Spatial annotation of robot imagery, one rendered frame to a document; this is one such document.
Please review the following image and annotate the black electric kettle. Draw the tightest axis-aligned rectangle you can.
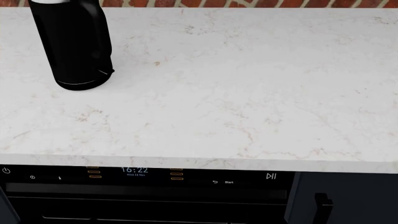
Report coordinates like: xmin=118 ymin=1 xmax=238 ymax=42
xmin=27 ymin=0 xmax=116 ymax=91

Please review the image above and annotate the black built-in oven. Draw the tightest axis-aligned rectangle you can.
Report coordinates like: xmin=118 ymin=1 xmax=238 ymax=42
xmin=0 ymin=164 xmax=296 ymax=224

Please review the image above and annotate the dark blue cabinet door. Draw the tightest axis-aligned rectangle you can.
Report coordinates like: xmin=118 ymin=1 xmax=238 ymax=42
xmin=284 ymin=171 xmax=398 ymax=224

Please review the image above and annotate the black cabinet door handle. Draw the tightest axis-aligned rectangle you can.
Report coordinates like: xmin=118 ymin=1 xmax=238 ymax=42
xmin=312 ymin=192 xmax=335 ymax=224

